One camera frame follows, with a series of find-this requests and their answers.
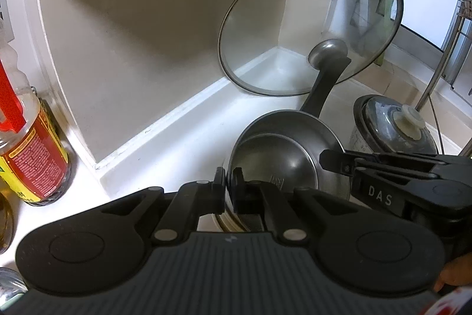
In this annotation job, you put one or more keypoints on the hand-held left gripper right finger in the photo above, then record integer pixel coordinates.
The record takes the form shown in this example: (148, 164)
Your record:
(236, 187)

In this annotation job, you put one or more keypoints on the person's right hand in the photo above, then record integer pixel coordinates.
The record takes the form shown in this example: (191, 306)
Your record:
(455, 272)

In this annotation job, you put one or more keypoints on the red white patterned cloth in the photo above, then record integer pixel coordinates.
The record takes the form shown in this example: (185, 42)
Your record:
(442, 302)

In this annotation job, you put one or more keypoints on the glass pot lid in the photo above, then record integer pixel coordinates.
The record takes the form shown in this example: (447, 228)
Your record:
(276, 23)

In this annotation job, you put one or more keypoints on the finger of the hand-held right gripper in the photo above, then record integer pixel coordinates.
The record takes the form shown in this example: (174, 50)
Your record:
(424, 160)
(335, 162)

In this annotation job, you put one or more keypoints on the large steel basin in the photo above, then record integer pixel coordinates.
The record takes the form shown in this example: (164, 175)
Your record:
(9, 281)

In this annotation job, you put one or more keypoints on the small steel bowl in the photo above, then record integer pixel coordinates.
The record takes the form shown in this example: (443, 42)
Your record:
(287, 160)

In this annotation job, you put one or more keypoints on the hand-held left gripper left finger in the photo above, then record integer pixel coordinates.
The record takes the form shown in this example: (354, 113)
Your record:
(220, 187)

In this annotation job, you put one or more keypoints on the large dark oil bottle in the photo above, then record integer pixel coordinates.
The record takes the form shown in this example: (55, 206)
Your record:
(4, 222)

